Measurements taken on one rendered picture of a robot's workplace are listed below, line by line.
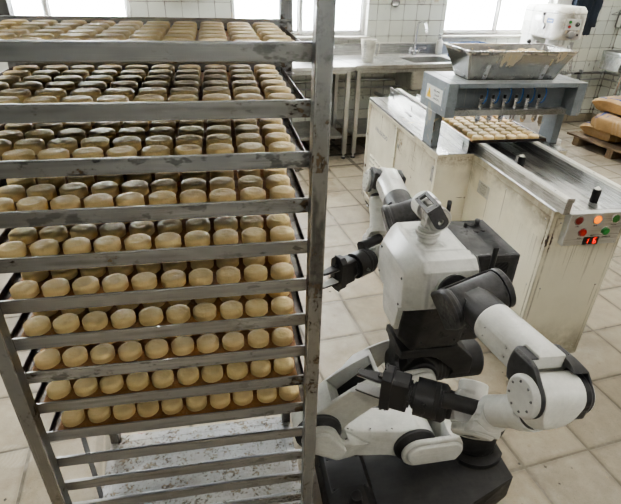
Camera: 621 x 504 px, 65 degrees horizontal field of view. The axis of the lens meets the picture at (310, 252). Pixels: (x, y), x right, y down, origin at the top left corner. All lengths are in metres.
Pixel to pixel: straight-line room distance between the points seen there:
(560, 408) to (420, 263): 0.44
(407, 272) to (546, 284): 1.15
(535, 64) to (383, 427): 1.86
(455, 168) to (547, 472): 1.42
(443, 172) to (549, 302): 0.81
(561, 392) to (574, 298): 1.48
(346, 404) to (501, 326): 0.64
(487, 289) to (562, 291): 1.24
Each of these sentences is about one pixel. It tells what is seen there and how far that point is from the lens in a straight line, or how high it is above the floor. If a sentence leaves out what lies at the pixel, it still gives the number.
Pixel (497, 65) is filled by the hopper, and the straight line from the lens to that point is 2.61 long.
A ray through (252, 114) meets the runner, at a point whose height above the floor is 1.40.
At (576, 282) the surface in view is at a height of 0.50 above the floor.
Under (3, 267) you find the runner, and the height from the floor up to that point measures 1.14.
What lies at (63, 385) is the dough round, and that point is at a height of 0.79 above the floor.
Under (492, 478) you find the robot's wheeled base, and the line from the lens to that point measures 1.88.
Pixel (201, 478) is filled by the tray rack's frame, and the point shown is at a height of 0.15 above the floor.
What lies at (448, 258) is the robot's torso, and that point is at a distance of 1.22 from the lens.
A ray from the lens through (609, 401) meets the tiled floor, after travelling 2.61.
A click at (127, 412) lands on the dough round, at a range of 1.28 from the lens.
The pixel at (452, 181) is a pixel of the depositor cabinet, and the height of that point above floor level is 0.69.
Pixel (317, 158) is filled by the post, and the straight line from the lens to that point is 0.85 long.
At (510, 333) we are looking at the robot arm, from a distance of 1.00.
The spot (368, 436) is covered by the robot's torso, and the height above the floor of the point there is 0.35.
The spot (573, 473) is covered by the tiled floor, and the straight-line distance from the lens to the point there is 2.24.
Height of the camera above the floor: 1.61
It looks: 30 degrees down
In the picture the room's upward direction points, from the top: 2 degrees clockwise
